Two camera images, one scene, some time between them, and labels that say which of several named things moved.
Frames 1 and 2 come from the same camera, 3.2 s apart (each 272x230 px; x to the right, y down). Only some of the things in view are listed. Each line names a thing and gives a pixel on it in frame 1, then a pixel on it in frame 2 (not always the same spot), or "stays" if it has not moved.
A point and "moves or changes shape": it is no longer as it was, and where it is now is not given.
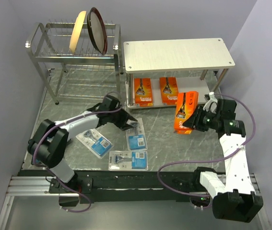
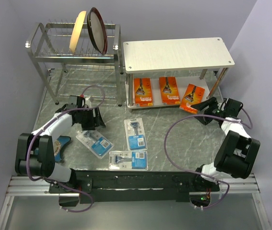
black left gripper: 124,117 → 95,121
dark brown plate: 97,29 stays
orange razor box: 143,92 stays
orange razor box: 169,90 stays
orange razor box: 187,101 moves or changes shape
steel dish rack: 85,74 stays
